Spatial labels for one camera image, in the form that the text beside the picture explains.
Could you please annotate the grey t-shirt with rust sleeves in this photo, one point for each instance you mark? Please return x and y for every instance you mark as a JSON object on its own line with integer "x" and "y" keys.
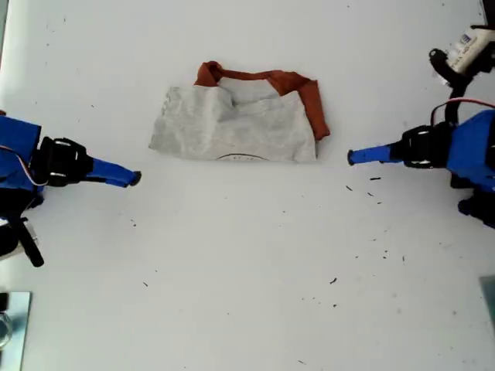
{"x": 239, "y": 131}

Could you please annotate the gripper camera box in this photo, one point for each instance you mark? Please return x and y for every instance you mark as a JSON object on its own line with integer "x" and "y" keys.
{"x": 9, "y": 241}
{"x": 473, "y": 48}

